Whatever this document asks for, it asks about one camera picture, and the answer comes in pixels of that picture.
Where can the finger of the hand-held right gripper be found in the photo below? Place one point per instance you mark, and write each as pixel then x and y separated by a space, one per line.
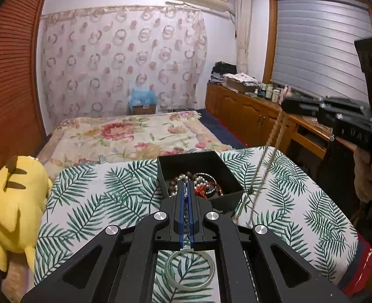
pixel 347 101
pixel 299 105

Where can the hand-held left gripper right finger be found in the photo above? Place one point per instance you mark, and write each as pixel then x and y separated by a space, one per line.
pixel 191 214

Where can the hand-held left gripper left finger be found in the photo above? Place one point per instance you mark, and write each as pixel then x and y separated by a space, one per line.
pixel 182 214

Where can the black jewelry box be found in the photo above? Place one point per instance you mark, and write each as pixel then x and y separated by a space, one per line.
pixel 230 198

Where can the silver metal bangle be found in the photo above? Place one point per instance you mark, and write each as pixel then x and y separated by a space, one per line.
pixel 209 174

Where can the person's right hand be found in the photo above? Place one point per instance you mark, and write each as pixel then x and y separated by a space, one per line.
pixel 364 176

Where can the group of cosmetic bottles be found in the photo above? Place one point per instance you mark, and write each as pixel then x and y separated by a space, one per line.
pixel 273 93

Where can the pale green jade bangle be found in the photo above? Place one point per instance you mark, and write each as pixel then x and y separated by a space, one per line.
pixel 167 273

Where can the wooden sideboard cabinet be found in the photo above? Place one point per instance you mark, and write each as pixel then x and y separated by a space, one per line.
pixel 236 110

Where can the grey window blind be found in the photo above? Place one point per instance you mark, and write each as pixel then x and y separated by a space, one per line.
pixel 315 44

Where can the cardboard box with cloth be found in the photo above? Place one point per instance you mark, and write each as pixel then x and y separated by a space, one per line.
pixel 236 85

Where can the leaf-print tablecloth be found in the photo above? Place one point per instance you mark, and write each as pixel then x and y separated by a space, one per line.
pixel 110 195

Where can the navy blue bedsheet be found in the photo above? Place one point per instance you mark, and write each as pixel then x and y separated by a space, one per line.
pixel 224 129

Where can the stack of folded clothes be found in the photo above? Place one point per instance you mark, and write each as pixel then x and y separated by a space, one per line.
pixel 224 69

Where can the floral bedspread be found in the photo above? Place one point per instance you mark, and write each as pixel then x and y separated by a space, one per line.
pixel 126 135

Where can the cream window curtain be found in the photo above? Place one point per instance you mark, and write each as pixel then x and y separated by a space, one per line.
pixel 243 22

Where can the small brown box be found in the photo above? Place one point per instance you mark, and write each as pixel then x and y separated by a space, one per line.
pixel 145 109

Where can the blue plastic bag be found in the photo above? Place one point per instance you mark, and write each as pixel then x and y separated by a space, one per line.
pixel 141 96

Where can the red cloth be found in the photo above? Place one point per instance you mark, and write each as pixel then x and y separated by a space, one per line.
pixel 361 258

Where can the yellow plush toy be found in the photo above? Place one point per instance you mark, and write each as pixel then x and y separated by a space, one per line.
pixel 12 202

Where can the wooden louvred wardrobe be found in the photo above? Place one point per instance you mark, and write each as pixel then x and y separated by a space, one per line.
pixel 12 69

